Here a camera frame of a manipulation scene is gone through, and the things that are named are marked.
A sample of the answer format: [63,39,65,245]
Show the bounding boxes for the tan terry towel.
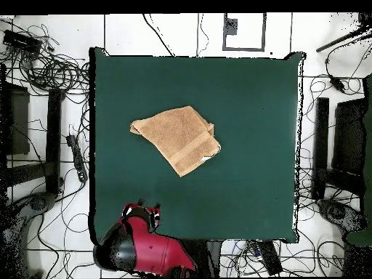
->
[129,105,222,177]

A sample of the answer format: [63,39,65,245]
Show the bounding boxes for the dark flat panel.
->
[331,97,368,175]
[0,81,31,155]

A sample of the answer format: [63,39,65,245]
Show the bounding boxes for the black flat box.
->
[2,29,44,55]

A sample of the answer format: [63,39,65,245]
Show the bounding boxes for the black power strip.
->
[255,240,283,276]
[65,134,89,183]

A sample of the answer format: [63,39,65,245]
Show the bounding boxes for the dark green table cloth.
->
[88,46,306,246]

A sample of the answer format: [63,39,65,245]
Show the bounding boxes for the black stand bar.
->
[312,97,330,201]
[45,87,65,195]

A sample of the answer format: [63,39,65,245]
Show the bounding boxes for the black power adapter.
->
[328,75,347,94]

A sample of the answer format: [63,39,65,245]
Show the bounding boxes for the black slanted rod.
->
[315,12,372,54]

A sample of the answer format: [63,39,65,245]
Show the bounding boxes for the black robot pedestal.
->
[179,239,223,278]

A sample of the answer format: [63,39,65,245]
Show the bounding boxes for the tangled black cables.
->
[0,23,91,97]

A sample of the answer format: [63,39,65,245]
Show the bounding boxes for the grey square frame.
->
[222,12,267,52]

